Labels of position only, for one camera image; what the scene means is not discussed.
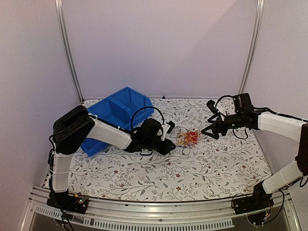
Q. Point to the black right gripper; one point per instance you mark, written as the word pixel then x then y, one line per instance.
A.
pixel 214 127

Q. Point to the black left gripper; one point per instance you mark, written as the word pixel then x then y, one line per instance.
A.
pixel 165 150

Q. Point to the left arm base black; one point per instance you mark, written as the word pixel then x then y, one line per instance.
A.
pixel 76 203

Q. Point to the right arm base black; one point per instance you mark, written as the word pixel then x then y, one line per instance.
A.
pixel 257 201

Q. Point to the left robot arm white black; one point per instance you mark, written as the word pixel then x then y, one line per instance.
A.
pixel 70 131

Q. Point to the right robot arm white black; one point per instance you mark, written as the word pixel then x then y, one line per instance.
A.
pixel 264 119

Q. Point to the floral patterned table mat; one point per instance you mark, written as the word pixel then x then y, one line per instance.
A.
pixel 199 168

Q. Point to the blue three-compartment plastic bin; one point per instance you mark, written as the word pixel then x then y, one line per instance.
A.
pixel 122 107

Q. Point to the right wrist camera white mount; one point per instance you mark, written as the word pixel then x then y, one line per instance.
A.
pixel 211 106

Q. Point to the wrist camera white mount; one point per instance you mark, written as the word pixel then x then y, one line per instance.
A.
pixel 167 129
pixel 211 106

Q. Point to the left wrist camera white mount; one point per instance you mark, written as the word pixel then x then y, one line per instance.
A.
pixel 167 129

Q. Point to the right aluminium frame post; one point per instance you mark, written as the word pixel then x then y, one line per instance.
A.
pixel 253 45

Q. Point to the aluminium frame post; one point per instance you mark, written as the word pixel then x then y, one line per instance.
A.
pixel 253 45
pixel 67 50

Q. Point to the aluminium front rail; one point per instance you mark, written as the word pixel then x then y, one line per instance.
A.
pixel 112 215

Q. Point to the left aluminium frame post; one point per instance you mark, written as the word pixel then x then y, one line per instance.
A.
pixel 67 50

